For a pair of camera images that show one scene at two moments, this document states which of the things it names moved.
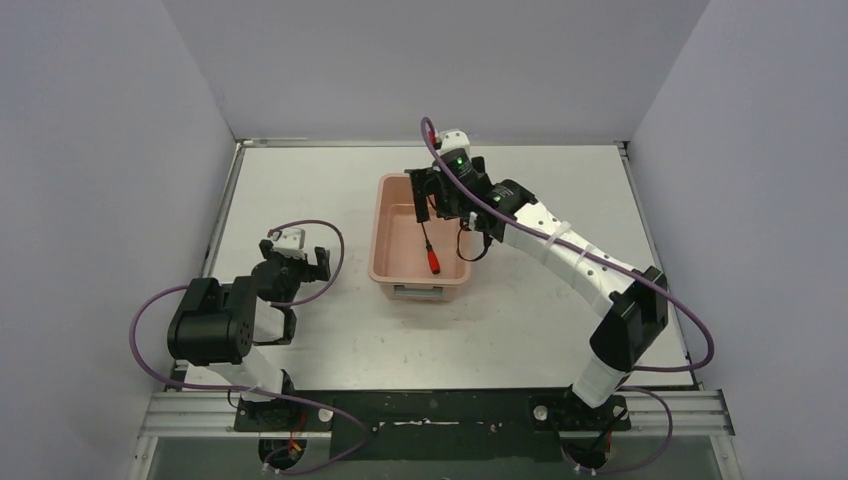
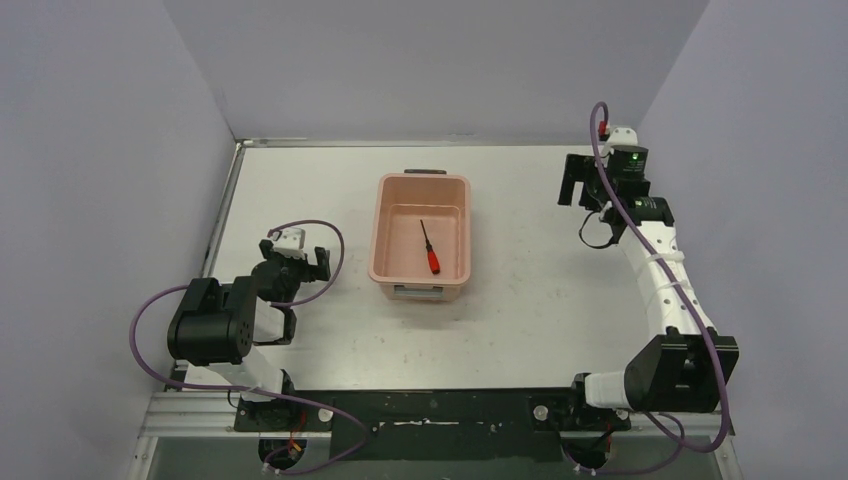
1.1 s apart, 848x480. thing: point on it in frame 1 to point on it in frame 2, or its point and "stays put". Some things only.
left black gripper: x=293 y=263 stays put
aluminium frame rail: x=201 y=415 stays put
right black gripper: x=427 y=180 to x=580 y=168
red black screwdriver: x=432 y=257 stays put
